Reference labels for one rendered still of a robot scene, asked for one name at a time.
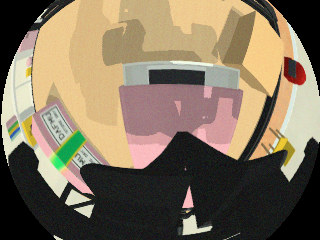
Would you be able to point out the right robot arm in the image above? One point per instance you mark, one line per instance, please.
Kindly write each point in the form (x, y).
(180, 225)

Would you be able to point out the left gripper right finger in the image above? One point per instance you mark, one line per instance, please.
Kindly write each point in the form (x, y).
(218, 178)

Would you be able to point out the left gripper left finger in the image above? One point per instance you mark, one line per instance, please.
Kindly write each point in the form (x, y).
(162, 183)

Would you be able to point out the tan rectangular box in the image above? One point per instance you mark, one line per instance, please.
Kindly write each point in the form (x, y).
(257, 51)

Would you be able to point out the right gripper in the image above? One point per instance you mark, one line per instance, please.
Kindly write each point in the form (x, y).
(189, 209)

